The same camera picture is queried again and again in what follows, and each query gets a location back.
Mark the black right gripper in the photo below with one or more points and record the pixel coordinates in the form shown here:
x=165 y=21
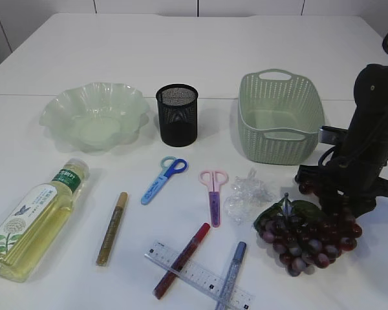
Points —
x=357 y=185

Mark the purple artificial grape bunch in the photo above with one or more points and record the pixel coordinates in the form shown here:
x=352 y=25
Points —
x=303 y=236

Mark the clear plastic sheet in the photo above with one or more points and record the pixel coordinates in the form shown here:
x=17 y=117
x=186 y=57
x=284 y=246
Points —
x=250 y=197

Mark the yellow tea bottle green label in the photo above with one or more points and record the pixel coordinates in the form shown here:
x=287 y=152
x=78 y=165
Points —
x=29 y=230

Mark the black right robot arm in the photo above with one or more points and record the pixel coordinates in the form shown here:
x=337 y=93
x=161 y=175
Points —
x=366 y=138

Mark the green plastic woven basket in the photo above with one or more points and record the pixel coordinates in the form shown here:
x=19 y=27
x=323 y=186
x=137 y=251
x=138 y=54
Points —
x=279 y=119

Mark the blue glitter pen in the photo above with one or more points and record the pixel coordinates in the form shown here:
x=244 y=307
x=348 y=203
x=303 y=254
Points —
x=231 y=276

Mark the clear plastic ruler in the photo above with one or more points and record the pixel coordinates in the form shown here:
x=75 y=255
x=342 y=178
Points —
x=198 y=277

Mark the black mesh pen holder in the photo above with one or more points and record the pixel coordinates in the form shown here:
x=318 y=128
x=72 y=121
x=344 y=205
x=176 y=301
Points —
x=177 y=114

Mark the red glitter pen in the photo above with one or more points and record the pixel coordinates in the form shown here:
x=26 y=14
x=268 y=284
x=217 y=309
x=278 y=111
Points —
x=166 y=281

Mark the gold glitter pen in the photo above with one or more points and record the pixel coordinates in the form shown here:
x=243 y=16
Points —
x=112 y=228

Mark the pale green wavy glass plate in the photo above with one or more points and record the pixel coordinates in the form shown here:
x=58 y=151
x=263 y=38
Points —
x=97 y=116

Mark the pink scissors purple sheath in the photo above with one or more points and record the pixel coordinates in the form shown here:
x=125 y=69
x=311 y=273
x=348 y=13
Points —
x=214 y=180

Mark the blue scissors with sheath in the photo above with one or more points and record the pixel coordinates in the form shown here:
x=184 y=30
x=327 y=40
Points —
x=170 y=166

